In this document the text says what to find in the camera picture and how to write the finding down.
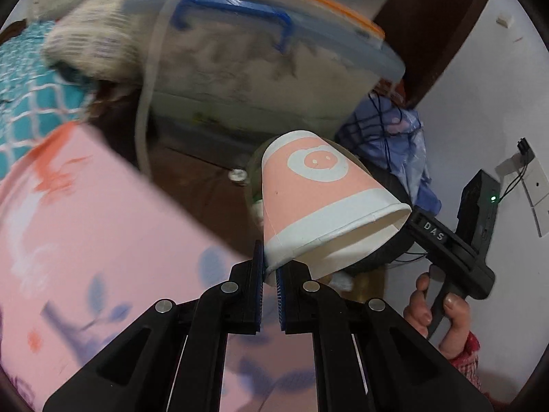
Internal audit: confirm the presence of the right hand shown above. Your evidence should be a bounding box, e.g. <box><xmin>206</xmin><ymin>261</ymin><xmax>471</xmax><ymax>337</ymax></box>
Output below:
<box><xmin>403</xmin><ymin>272</ymin><xmax>473</xmax><ymax>359</ymax></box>

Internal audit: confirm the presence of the white charging cable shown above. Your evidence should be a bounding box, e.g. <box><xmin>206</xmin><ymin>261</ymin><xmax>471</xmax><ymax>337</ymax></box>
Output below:
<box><xmin>134</xmin><ymin>0</ymin><xmax>224</xmax><ymax>172</ymax></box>

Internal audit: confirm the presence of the pink deer print blanket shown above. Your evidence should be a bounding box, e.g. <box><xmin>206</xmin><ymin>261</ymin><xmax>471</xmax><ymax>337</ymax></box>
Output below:
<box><xmin>0</xmin><ymin>122</ymin><xmax>321</xmax><ymax>412</ymax></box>

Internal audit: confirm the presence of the clear bin blue handle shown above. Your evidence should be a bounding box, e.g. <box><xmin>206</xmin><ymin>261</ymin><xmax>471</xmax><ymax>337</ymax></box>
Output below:
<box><xmin>122</xmin><ymin>0</ymin><xmax>405</xmax><ymax>137</ymax></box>

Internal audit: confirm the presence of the white wall socket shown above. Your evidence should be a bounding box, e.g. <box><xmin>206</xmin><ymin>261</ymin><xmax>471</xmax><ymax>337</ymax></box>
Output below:
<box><xmin>495</xmin><ymin>138</ymin><xmax>549</xmax><ymax>238</ymax></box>

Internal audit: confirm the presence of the teal white patterned bedsheet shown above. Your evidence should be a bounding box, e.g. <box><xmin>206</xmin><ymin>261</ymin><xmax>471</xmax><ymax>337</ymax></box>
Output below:
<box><xmin>1</xmin><ymin>21</ymin><xmax>97</xmax><ymax>177</ymax></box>

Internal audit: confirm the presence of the blue crumpled clothes pile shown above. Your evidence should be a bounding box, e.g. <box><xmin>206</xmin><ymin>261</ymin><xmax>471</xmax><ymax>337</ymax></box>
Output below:
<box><xmin>335</xmin><ymin>92</ymin><xmax>442</xmax><ymax>216</ymax></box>

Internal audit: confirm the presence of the cream patterned pillow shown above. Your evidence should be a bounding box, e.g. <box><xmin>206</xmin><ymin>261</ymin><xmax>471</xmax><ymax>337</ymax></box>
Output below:
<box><xmin>29</xmin><ymin>0</ymin><xmax>145</xmax><ymax>83</ymax></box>

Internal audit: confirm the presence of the pink white paper cup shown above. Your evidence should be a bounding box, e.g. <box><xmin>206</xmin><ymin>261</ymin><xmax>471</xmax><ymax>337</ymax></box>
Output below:
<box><xmin>261</xmin><ymin>130</ymin><xmax>411</xmax><ymax>285</ymax></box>

